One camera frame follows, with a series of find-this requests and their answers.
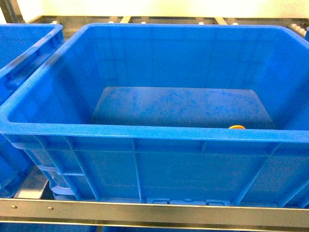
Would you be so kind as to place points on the yellow push button switch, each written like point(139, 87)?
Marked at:
point(241, 127)

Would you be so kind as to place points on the large blue plastic bin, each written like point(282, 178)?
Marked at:
point(159, 113)

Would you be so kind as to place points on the blue bin at left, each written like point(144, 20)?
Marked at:
point(23, 49)

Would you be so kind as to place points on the blue bin at right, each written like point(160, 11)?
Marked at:
point(307, 35)

